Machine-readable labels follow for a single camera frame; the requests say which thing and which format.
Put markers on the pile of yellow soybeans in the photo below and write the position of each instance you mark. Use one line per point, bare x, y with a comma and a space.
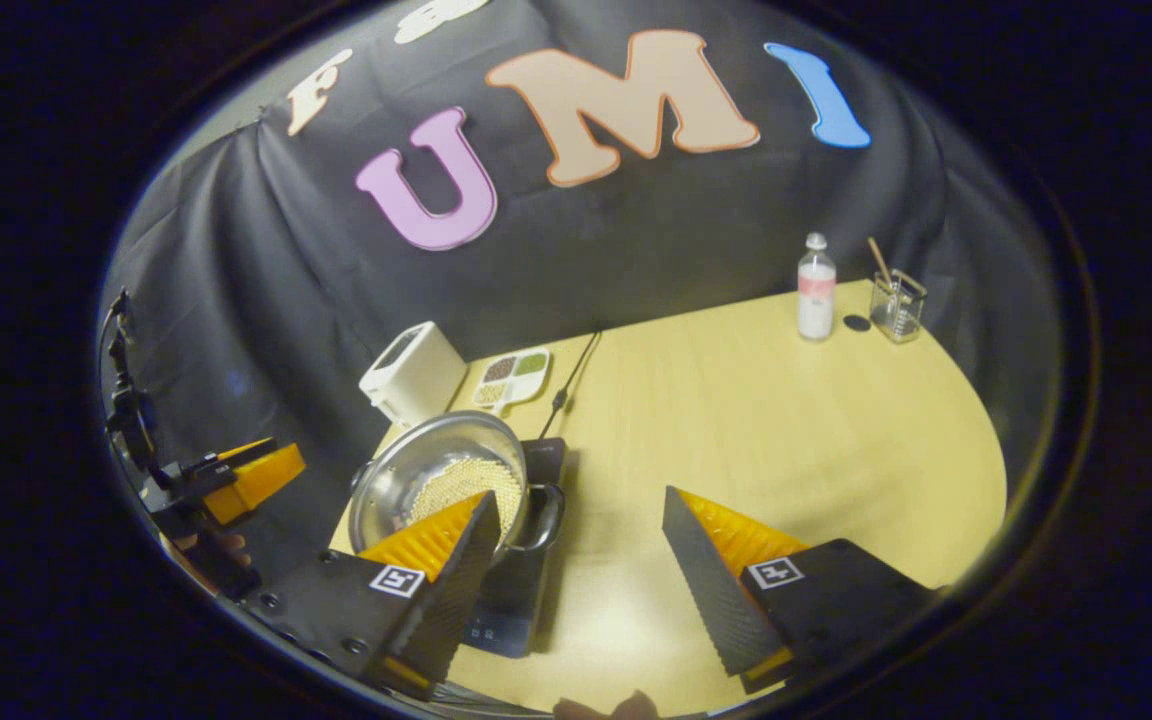
466, 490

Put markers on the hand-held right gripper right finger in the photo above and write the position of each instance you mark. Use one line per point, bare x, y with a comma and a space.
706, 590

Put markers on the white box-shaped appliance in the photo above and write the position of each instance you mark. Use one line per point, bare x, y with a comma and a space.
416, 380

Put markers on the divided tray of beans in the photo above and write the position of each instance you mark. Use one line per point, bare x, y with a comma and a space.
514, 378

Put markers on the small black round cap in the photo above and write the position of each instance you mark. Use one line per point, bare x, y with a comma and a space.
856, 323

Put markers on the black induction cooktop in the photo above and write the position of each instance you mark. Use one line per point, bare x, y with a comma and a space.
516, 600

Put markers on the clear bottle with pink label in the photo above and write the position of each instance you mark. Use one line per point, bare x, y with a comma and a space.
816, 300

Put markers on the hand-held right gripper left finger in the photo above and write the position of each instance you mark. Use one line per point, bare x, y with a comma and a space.
461, 590

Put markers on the wooden stick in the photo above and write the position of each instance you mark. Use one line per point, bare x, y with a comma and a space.
879, 260

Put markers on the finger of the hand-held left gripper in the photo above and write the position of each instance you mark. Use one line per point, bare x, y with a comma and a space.
231, 460
266, 480

